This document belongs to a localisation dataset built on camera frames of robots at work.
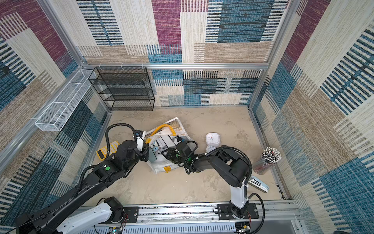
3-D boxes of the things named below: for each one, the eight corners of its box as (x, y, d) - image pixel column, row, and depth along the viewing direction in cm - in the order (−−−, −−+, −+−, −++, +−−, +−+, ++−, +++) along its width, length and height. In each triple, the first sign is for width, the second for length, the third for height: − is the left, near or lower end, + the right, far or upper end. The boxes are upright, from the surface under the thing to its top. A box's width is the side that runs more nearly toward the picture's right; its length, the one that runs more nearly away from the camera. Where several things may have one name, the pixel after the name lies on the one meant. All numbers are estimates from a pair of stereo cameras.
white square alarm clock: (206, 147, 99) (206, 144, 96) (205, 135, 105) (205, 132, 102) (220, 147, 99) (221, 144, 96) (218, 135, 105) (219, 132, 102)
